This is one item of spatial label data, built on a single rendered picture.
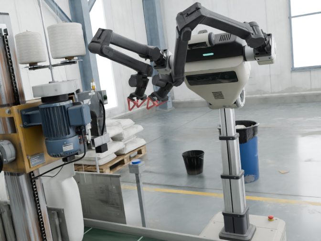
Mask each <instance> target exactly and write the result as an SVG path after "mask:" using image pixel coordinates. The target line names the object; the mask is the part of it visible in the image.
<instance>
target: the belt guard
mask: <svg viewBox="0 0 321 241"><path fill-rule="evenodd" d="M79 88H80V87H79V82H78V79H73V80H68V81H67V80H66V81H63V82H61V81H60V82H55V83H48V84H42V85H36V86H32V93H33V97H34V98H41V97H49V96H56V95H62V94H68V93H73V92H75V91H76V90H78V89H79Z"/></svg>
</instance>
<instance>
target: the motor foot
mask: <svg viewBox="0 0 321 241"><path fill-rule="evenodd" d="M20 113H21V119H22V124H23V128H29V127H32V126H35V125H39V124H42V122H41V117H40V112H39V106H36V107H32V108H27V109H22V110H20Z"/></svg>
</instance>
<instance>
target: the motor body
mask: <svg viewBox="0 0 321 241"><path fill-rule="evenodd" d="M72 106H73V104H72V100H71V99H67V100H62V101H58V102H49V103H42V104H39V112H40V117H41V122H42V128H43V134H44V137H47V139H45V145H46V149H47V153H48V154H49V155H50V156H51V157H54V158H60V157H66V156H70V155H73V154H75V153H77V152H78V151H79V149H80V143H79V139H80V137H78V134H77V133H75V128H76V126H70V124H69V120H68V115H67V110H68V108H69V107H72Z"/></svg>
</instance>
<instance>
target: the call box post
mask: <svg viewBox="0 0 321 241"><path fill-rule="evenodd" d="M135 178H136V184H137V191H138V198H139V208H140V214H141V221H142V227H145V228H149V227H148V220H147V213H146V206H145V199H144V192H143V185H142V178H141V173H140V174H135Z"/></svg>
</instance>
